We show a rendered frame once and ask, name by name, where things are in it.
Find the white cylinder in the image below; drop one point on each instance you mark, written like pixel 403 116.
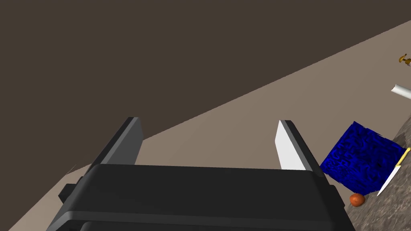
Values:
pixel 402 90

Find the orange round fruit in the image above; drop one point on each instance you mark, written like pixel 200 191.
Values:
pixel 356 199

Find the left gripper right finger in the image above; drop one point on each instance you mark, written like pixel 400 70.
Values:
pixel 290 150

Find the golden brown small object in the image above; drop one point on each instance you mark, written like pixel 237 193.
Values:
pixel 404 59

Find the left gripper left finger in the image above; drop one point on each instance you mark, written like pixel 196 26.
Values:
pixel 123 144

